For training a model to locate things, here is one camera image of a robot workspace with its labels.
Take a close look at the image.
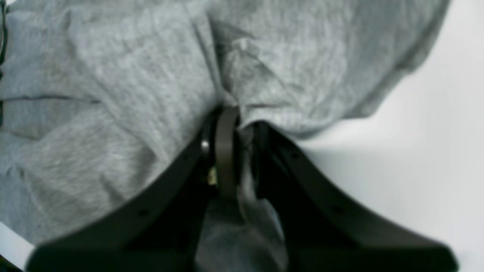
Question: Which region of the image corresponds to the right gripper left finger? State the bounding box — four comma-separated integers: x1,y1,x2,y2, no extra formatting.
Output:
26,107,240,272

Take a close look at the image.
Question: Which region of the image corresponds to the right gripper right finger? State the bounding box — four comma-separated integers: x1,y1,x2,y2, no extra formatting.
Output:
253,122,458,272

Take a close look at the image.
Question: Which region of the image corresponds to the grey T-shirt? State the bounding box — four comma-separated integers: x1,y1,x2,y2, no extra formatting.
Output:
1,0,449,272

